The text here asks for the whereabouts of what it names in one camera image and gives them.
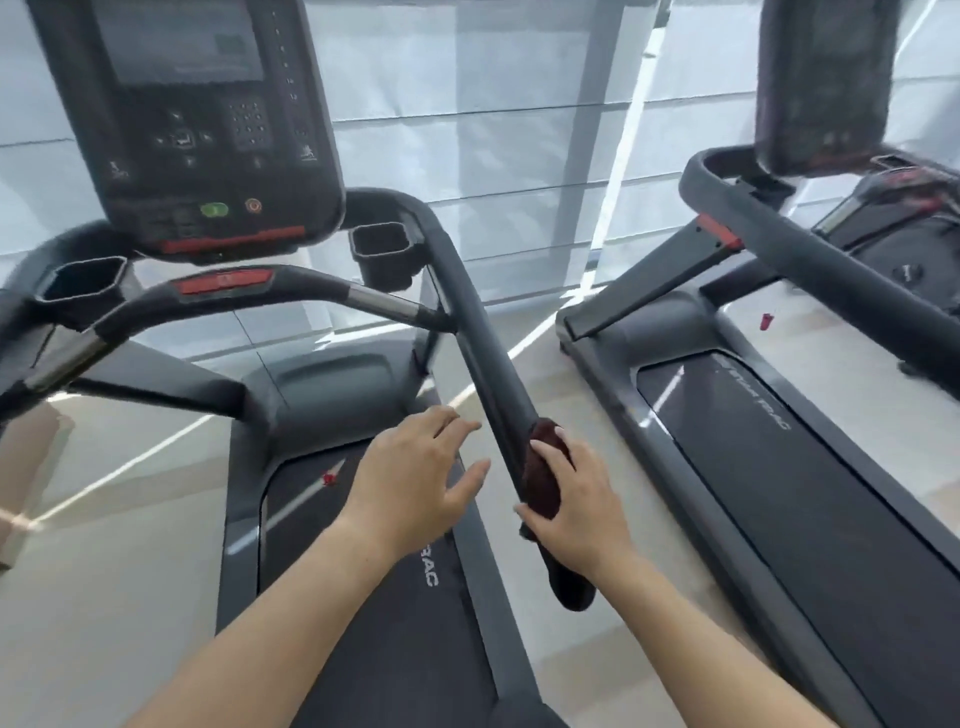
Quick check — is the person's right forearm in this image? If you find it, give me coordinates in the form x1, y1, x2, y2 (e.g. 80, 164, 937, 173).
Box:
596, 551, 838, 728

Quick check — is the person's right hand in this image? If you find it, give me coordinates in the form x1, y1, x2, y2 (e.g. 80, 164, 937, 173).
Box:
513, 437, 639, 586

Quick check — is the beige square pillar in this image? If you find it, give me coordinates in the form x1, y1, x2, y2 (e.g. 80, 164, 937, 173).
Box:
0, 404, 76, 571

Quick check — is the black cup holder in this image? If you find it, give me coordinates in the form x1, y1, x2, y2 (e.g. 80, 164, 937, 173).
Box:
33, 254, 140, 331
738, 173, 798, 211
348, 222, 425, 292
869, 153, 939, 181

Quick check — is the black treadmill handrail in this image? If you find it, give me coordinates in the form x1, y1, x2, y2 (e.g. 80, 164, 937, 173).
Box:
0, 187, 598, 613
678, 146, 960, 358

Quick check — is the black treadmill console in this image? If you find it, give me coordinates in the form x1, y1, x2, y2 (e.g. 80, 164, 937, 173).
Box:
753, 0, 905, 179
26, 0, 348, 265

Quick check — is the person's left hand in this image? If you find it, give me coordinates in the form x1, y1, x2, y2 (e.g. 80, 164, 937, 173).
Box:
341, 404, 493, 560

